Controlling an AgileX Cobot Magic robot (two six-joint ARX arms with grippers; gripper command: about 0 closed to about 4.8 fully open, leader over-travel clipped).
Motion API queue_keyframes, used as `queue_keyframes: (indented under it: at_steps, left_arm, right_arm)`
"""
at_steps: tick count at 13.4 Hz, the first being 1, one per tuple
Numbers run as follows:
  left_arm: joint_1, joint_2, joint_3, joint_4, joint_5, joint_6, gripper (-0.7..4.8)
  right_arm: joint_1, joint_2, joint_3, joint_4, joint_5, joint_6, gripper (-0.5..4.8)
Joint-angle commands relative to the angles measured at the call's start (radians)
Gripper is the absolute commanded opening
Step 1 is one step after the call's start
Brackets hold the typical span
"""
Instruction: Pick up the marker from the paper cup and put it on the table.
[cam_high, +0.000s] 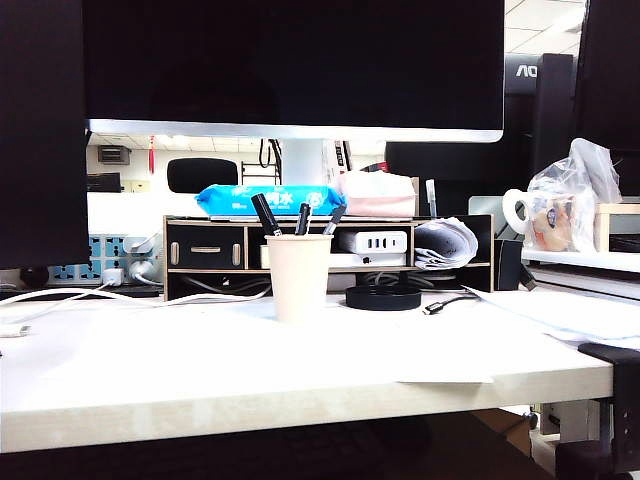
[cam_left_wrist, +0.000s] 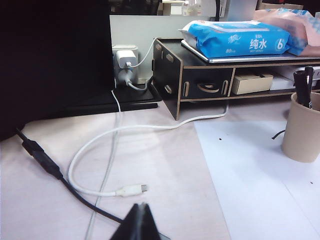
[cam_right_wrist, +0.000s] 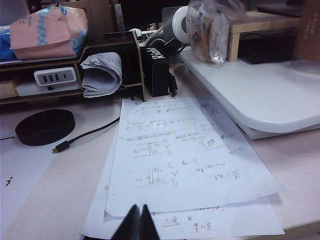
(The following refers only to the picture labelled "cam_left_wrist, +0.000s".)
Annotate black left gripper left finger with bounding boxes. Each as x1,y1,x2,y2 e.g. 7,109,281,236
109,202,144,240

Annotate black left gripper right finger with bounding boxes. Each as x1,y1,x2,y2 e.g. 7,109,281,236
141,203,166,240

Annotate black permanent marker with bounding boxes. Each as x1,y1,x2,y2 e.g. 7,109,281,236
304,65,314,87
292,70,312,109

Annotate beige paper cup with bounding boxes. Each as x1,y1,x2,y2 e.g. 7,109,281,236
281,91,320,164

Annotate white paper sheet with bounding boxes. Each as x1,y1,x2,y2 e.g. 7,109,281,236
193,119,320,240

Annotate black wooden desk organizer shelf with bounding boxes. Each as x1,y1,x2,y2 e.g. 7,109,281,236
152,37,320,121

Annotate white USB charger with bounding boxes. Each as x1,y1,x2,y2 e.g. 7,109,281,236
117,49,137,69

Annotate small beige box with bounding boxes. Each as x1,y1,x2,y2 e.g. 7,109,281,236
231,73,274,95

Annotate white power strip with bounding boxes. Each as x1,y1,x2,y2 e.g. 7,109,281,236
111,44,140,89

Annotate flat white box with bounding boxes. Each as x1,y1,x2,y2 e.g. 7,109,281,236
269,72,301,91

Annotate white desk partition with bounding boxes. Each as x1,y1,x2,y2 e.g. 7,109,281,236
109,14,218,88

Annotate blue wet wipes pack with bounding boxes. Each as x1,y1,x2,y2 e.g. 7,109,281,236
177,19,298,58

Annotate pink tissue pack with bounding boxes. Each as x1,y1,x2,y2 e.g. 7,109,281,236
252,7,320,56

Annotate white USB-C cable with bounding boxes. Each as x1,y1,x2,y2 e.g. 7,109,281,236
67,101,230,199

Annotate black cable with connector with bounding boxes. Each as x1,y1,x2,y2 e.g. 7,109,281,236
15,127,125,225

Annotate thin white cable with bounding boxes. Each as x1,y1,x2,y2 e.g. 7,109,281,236
84,89,123,240

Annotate grey plug with cable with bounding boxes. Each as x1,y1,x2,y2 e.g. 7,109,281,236
117,69,150,92

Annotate white charger cable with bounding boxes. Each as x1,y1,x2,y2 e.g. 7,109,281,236
127,37,159,69

